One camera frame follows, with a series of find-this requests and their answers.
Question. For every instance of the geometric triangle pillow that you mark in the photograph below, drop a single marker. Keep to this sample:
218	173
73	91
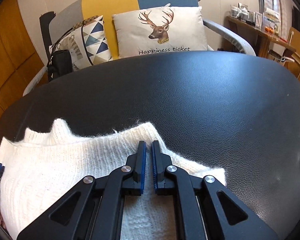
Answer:
86	43

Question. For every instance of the deer print pillow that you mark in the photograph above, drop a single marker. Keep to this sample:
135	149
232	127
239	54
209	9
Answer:
160	30

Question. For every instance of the grey yellow blue sofa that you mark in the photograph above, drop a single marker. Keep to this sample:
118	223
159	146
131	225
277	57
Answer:
78	10

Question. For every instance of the white knitted sweater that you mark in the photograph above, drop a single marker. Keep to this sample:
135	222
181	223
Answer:
42	167

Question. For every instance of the black handbag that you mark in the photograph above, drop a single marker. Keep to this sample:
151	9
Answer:
60	62

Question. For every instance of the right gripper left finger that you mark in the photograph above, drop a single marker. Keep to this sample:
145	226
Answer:
93	208

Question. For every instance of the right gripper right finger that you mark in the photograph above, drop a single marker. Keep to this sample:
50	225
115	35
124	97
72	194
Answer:
203	207

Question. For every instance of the wooden chair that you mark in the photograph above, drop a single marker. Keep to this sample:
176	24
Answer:
298	52

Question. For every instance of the wooden side table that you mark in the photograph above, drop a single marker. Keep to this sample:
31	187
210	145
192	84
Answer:
264	39

